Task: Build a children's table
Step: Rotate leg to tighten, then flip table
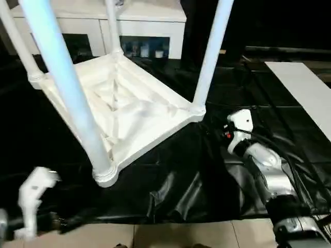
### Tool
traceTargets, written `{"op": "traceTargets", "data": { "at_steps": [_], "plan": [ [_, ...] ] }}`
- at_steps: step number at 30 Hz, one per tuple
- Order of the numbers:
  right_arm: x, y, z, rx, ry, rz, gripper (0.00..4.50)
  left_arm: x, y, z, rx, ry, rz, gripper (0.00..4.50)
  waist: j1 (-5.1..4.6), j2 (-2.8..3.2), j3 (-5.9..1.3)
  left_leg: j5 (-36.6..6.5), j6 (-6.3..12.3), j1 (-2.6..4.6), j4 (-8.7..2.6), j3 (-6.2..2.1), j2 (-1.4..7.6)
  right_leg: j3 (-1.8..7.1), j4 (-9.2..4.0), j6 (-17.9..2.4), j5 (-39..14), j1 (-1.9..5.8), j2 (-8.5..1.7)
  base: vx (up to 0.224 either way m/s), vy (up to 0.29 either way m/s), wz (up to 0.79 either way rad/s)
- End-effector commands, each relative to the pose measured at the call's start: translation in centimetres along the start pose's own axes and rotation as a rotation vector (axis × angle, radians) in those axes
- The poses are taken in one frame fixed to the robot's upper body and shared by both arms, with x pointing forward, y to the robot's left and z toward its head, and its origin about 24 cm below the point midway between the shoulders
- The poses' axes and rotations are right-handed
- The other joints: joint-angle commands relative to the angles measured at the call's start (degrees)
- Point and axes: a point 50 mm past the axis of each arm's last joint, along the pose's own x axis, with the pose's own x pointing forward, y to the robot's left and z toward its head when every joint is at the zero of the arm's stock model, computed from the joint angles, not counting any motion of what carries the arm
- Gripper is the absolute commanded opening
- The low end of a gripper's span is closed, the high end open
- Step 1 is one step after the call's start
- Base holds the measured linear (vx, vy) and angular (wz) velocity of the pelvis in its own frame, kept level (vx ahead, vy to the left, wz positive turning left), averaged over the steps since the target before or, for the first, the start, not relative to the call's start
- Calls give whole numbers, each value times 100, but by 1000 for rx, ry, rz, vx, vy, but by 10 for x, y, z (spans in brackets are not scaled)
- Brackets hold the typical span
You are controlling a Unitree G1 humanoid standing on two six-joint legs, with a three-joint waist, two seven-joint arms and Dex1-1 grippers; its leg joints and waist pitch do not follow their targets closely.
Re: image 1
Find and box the white plastic table top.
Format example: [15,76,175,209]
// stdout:
[27,50,207,189]

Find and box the long black bar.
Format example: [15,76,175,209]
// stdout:
[245,45,331,56]

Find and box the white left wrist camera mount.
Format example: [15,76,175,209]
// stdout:
[14,166,62,240]

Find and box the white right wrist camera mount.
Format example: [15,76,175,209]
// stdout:
[227,108,253,156]

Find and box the black table mat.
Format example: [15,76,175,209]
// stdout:
[0,53,331,225]

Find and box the white flat board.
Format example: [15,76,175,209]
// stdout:
[264,61,331,142]

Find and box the white plastic table leg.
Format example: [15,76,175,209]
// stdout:
[192,0,235,112]
[0,0,43,81]
[104,0,122,55]
[19,0,117,179]

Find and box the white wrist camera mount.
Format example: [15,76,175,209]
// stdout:
[14,166,62,240]
[227,108,253,156]

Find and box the white sideboard cabinet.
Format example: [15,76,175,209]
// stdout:
[0,0,187,60]

